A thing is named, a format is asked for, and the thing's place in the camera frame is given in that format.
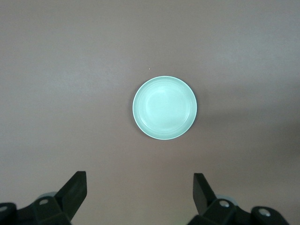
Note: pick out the mint green plate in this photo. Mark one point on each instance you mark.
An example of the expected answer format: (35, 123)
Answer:
(164, 107)

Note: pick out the brown table cover cloth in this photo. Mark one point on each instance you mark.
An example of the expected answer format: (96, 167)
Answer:
(70, 93)

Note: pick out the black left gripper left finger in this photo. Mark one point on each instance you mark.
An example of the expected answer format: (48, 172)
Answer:
(58, 207)

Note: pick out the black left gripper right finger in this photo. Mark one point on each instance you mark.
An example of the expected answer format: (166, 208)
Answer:
(211, 211)

